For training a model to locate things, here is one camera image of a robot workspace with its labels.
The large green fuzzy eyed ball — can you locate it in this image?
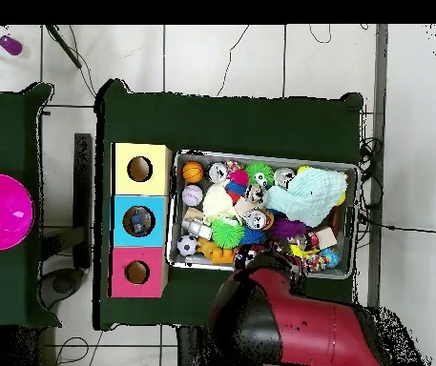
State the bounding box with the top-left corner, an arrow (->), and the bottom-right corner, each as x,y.
210,217 -> 246,251

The silver plastic toy truck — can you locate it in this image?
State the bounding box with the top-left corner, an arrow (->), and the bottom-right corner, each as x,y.
181,218 -> 214,240

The light blue cloth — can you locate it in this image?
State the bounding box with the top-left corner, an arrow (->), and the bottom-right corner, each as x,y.
266,167 -> 349,229

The shallow metal mesh bin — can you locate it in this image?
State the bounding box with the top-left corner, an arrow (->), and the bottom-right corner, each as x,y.
165,150 -> 362,281

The wooden box with three holes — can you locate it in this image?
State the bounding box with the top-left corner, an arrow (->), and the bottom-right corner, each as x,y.
110,142 -> 174,299

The white toy baseball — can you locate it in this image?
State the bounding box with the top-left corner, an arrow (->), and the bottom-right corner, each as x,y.
181,184 -> 204,207

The orange toy basketball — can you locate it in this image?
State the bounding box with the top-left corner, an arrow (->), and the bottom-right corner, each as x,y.
181,161 -> 205,184

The small green fuzzy eyed ball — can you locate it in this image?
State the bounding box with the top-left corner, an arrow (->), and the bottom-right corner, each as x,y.
244,161 -> 276,188

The black and white soccer ball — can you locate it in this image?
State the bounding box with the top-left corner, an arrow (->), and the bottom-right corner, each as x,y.
176,234 -> 198,257

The purple spiky ball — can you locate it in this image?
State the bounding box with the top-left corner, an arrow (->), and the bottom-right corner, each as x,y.
268,216 -> 308,240

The dark green tablecloth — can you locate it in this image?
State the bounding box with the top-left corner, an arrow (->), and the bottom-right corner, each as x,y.
93,78 -> 364,331
0,82 -> 62,330

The pink plastic object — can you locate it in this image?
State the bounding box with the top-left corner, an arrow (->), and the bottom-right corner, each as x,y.
0,173 -> 35,251

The black rod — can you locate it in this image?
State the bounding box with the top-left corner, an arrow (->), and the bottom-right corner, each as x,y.
45,24 -> 84,70

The purple bottle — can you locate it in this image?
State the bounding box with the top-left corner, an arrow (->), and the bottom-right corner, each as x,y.
0,34 -> 24,57

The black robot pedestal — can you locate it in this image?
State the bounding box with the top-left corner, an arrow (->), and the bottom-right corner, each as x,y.
175,325 -> 218,366

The black power cable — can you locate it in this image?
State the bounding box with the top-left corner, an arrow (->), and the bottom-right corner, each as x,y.
358,215 -> 436,234

